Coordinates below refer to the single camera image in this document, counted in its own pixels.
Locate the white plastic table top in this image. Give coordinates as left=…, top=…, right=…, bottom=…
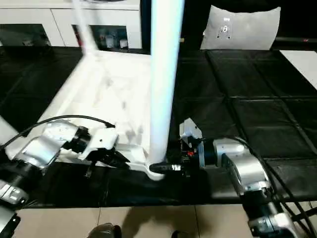
left=34, top=49, right=169, bottom=181

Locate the white plastic table leg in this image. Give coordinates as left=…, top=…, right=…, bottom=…
left=148, top=0, right=186, bottom=163
left=0, top=115, right=19, bottom=141
left=71, top=0, right=99, bottom=57

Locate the dark brown shoe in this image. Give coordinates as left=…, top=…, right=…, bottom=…
left=88, top=222, right=122, bottom=238
left=170, top=230, right=191, bottom=238

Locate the black work mat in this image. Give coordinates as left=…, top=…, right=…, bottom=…
left=0, top=46, right=317, bottom=208

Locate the black sofa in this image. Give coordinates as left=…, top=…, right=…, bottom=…
left=141, top=0, right=317, bottom=50

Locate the grey printed cushion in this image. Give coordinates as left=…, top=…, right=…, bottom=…
left=200, top=4, right=282, bottom=50

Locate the white flat board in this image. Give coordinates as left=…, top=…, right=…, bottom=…
left=279, top=50, right=317, bottom=90

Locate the white cabinet with glass doors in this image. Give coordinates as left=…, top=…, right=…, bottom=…
left=0, top=0, right=143, bottom=49

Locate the black flat bar device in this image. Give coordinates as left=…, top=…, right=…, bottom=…
left=274, top=37, right=317, bottom=43

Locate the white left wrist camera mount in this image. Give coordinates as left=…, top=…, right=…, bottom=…
left=79, top=128, right=119, bottom=161

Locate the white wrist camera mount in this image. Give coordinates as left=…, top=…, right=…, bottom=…
left=79, top=128, right=119, bottom=161
left=179, top=118, right=206, bottom=169

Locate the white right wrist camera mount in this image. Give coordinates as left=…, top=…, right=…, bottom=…
left=179, top=118, right=206, bottom=169

